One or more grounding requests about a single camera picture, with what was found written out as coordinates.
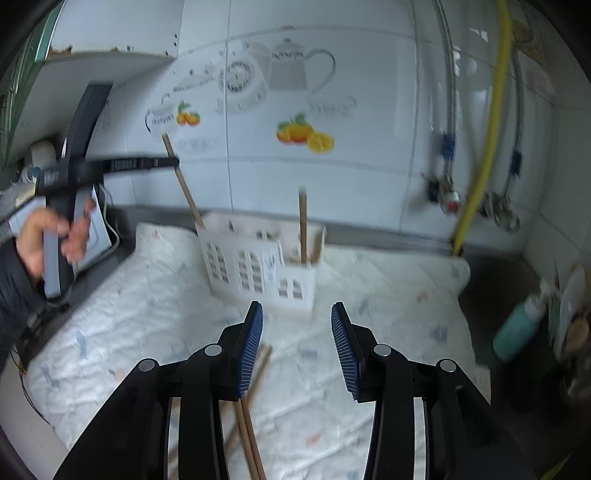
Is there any wooden chopstick seven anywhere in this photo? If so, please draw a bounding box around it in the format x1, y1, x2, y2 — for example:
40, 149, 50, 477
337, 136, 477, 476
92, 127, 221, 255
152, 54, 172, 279
235, 400, 259, 480

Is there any person's left hand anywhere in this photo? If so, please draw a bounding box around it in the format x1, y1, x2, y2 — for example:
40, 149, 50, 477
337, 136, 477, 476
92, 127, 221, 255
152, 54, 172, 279
16, 199, 95, 284

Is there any person's left forearm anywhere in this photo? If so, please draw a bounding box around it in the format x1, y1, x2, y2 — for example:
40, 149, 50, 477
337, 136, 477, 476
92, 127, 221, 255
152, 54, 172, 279
0, 237, 46, 370

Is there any white electric kettle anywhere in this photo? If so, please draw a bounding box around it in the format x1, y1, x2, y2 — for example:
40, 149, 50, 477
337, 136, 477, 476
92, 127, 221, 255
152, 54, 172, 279
29, 140, 57, 169

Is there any left braided metal hose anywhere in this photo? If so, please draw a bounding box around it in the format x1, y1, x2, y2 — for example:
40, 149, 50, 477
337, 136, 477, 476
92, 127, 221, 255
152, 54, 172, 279
431, 0, 459, 186

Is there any white rice paddle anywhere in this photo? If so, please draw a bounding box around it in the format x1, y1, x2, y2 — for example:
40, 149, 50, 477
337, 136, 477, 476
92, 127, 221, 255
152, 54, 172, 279
553, 264, 586, 360

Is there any right braided metal hose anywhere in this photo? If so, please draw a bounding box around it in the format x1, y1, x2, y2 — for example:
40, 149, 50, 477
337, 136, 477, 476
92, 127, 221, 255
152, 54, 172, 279
500, 45, 528, 199

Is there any wooden spoon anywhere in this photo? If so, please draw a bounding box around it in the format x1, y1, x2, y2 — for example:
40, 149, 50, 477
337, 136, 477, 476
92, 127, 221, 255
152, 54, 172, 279
564, 316, 590, 357

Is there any wooden chopstick eight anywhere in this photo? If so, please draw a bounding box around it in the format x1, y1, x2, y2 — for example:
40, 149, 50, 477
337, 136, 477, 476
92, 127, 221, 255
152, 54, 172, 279
242, 398, 266, 480

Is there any chrome water valve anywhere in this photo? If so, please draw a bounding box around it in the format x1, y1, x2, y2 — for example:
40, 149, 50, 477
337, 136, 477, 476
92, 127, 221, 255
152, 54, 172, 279
480, 192, 521, 234

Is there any white quilted mat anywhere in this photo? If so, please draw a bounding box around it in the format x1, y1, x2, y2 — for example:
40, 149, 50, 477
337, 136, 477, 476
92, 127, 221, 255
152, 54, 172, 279
25, 223, 491, 479

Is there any green wall cabinet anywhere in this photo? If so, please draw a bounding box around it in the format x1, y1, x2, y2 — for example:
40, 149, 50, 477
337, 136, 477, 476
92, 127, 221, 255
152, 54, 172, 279
1, 0, 184, 167

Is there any wooden chopstick one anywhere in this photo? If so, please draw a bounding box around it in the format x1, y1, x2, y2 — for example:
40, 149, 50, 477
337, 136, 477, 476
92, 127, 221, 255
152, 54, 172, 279
161, 133, 205, 229

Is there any braided metal hose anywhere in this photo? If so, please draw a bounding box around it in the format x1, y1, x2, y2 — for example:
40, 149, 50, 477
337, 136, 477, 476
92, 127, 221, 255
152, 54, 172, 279
431, 0, 459, 186
500, 45, 528, 199

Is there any wooden chopstick four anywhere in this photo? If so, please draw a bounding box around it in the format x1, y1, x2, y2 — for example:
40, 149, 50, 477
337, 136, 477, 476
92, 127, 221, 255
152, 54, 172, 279
224, 344, 273, 455

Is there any teal spray bottle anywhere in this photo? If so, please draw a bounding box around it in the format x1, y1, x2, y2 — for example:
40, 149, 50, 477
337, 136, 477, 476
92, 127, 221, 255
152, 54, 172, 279
492, 279, 555, 362

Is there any white plastic utensil holder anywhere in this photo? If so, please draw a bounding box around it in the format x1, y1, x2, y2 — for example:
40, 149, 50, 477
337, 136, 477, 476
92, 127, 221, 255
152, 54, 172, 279
195, 211, 327, 319

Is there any yellow gas pipe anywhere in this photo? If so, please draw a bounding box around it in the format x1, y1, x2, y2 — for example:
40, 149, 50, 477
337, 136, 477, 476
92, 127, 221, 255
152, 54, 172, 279
452, 0, 513, 257

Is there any white power cable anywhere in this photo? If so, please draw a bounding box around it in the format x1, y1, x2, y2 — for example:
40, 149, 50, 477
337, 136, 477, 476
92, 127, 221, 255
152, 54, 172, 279
73, 184, 122, 273

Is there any red-handled water valve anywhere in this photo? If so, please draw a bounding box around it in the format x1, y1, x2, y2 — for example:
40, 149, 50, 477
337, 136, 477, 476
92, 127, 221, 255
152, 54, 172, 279
425, 175, 463, 215

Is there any wooden chopstick nine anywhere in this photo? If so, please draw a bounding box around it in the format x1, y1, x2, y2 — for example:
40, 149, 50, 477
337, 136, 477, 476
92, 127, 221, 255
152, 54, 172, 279
298, 188, 308, 265

